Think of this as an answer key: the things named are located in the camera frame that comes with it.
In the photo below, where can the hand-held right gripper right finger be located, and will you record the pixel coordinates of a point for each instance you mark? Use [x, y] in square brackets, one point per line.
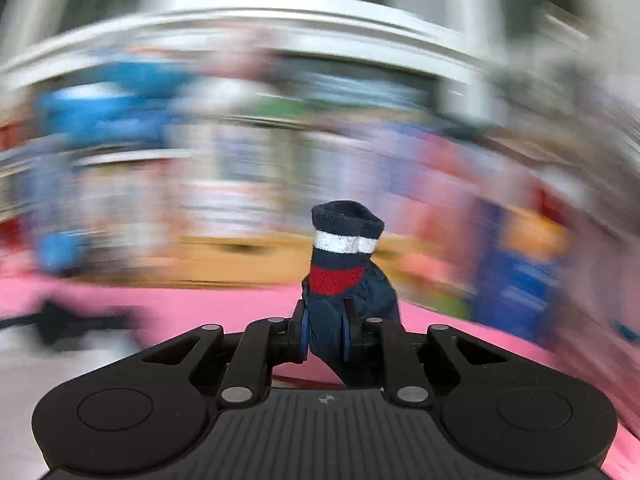
[345, 336]

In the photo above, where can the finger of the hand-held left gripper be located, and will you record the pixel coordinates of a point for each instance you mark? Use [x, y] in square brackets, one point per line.
[62, 322]

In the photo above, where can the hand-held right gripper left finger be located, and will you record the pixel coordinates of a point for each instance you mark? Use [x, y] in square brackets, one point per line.
[302, 334]

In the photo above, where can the white and navy jacket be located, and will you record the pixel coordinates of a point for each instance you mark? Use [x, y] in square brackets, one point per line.
[340, 260]

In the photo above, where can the white textured table cover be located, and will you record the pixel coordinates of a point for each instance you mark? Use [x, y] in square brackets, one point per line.
[50, 385]

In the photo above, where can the blue plush ball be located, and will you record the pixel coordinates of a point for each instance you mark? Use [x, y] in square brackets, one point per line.
[56, 252]

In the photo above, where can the wooden drawer organizer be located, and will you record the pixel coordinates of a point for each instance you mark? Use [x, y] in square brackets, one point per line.
[240, 260]

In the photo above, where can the pink rabbit print blanket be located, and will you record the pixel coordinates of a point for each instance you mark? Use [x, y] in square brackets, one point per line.
[200, 305]

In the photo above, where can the row of shelved books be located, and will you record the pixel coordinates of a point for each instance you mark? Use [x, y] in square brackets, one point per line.
[250, 185]

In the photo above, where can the blue printed box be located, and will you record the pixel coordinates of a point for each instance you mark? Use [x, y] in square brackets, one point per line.
[520, 270]

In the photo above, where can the blue plush toy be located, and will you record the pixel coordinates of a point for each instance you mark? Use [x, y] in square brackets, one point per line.
[110, 105]

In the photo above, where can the white window frame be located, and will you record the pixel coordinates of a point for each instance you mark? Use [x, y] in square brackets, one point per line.
[300, 15]

